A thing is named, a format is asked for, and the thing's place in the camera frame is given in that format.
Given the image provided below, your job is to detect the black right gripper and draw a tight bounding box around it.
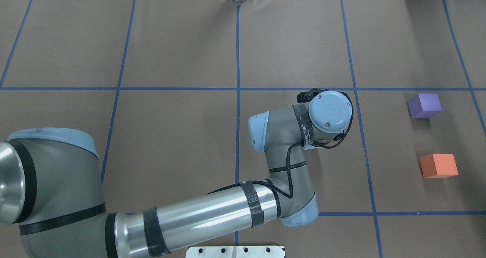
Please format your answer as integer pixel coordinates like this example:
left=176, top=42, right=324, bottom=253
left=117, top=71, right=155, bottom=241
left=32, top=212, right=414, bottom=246
left=297, top=88, right=328, bottom=103

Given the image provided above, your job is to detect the light blue foam block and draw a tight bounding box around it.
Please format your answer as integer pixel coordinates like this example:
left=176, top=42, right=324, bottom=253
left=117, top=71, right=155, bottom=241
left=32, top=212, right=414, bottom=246
left=304, top=144, right=319, bottom=150

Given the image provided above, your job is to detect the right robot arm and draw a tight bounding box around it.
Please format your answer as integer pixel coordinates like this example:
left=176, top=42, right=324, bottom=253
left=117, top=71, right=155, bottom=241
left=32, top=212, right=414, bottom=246
left=1, top=89, right=354, bottom=258

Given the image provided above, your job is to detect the purple foam block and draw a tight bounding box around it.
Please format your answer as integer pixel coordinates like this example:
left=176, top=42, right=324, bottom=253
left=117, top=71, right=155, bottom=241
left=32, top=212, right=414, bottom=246
left=407, top=93, right=442, bottom=119

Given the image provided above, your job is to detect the orange foam block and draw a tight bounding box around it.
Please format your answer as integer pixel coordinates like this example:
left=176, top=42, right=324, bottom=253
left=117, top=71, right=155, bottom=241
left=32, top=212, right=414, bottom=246
left=419, top=154, right=459, bottom=179

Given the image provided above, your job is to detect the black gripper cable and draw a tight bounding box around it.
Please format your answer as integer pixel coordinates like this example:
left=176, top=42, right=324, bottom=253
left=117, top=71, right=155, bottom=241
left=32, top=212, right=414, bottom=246
left=207, top=93, right=354, bottom=198

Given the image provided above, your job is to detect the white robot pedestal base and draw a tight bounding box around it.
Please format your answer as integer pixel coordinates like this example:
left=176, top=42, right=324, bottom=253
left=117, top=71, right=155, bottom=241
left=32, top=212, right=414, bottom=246
left=185, top=245, right=286, bottom=258

